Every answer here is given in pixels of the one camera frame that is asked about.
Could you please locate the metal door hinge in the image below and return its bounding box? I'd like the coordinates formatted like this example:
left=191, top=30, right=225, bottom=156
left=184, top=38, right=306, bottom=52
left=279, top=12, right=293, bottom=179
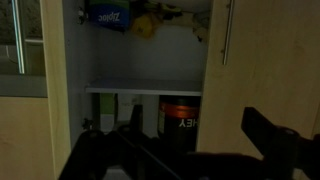
left=76, top=8, right=86, bottom=25
left=82, top=117, right=95, bottom=132

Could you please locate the green and white box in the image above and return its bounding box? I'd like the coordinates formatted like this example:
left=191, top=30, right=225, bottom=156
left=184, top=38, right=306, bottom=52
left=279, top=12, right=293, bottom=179
left=98, top=93, right=118, bottom=133

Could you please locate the pale plastic bag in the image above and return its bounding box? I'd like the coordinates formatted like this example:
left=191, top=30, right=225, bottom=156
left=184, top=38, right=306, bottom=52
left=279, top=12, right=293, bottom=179
left=191, top=11, right=212, bottom=44

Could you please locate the blue Ziploc box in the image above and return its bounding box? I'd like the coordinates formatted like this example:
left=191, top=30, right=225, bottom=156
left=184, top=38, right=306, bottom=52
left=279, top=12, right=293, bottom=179
left=86, top=0, right=132, bottom=33

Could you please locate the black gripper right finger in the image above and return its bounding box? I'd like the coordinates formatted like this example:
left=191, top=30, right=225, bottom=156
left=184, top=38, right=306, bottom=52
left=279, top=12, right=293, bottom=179
left=241, top=106, right=320, bottom=180

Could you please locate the metal bar door handle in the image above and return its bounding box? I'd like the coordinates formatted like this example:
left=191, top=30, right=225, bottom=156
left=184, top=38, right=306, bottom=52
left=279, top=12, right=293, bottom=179
left=220, top=0, right=236, bottom=66
left=10, top=0, right=45, bottom=75

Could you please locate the wooden cabinet door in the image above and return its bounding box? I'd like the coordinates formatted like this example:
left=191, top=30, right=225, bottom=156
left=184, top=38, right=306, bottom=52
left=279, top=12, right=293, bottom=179
left=195, top=0, right=320, bottom=162
left=39, top=0, right=85, bottom=180

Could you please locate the white cabinet shelf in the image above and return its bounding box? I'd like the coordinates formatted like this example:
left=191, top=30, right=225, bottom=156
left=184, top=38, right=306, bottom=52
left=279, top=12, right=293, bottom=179
left=84, top=77, right=204, bottom=97

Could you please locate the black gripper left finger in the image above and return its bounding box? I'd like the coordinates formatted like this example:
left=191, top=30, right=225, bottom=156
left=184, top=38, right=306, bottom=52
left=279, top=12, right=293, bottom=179
left=59, top=104, right=188, bottom=180

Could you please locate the black jar orange label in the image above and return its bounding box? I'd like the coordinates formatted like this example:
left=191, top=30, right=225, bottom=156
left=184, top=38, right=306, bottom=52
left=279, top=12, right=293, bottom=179
left=156, top=95, right=201, bottom=155

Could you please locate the wooden wall cabinet body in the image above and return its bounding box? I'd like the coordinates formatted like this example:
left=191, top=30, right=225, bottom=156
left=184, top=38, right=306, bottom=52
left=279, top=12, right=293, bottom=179
left=62, top=0, right=215, bottom=158

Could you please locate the range hood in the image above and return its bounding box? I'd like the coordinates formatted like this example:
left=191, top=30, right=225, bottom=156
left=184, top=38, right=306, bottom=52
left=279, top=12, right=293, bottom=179
left=0, top=73, right=48, bottom=99

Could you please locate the yellow bag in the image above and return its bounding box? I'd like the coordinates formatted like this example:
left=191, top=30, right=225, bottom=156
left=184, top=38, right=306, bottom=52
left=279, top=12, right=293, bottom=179
left=131, top=11, right=165, bottom=40

